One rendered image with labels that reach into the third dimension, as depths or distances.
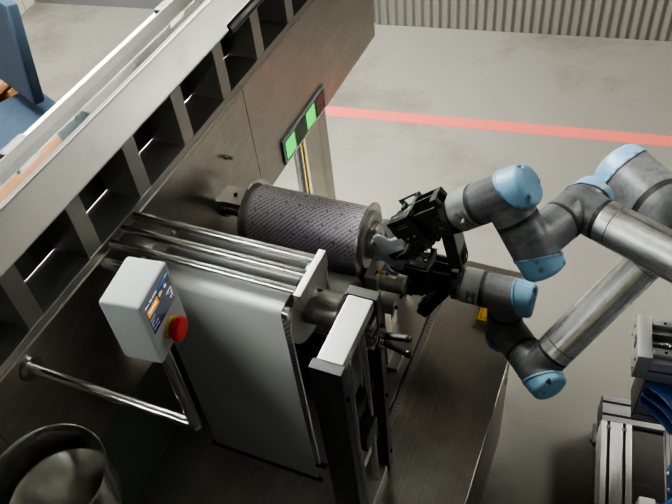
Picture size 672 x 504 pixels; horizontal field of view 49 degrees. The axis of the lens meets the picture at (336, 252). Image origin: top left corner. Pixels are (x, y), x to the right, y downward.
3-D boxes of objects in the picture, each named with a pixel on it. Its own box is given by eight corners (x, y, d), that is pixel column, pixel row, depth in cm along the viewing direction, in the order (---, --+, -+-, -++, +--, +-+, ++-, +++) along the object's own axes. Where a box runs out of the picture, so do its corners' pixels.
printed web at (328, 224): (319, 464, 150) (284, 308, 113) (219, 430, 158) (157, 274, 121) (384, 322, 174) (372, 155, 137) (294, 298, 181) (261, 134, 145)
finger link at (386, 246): (360, 236, 141) (395, 220, 135) (379, 257, 143) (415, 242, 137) (355, 247, 139) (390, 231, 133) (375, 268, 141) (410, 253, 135)
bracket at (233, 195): (241, 210, 150) (239, 203, 149) (216, 205, 152) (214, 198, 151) (252, 195, 153) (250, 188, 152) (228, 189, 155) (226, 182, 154)
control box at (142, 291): (176, 367, 83) (152, 312, 76) (124, 357, 85) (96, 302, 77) (200, 319, 88) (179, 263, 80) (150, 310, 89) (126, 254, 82)
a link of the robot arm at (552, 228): (590, 248, 122) (559, 191, 121) (548, 284, 118) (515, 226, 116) (557, 252, 129) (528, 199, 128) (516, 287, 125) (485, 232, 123)
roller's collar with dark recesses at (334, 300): (337, 339, 122) (333, 315, 117) (304, 329, 124) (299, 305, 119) (351, 310, 126) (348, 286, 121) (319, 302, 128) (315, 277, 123)
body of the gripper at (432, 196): (396, 200, 137) (445, 177, 128) (425, 231, 140) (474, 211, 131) (382, 227, 132) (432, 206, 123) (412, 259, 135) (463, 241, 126)
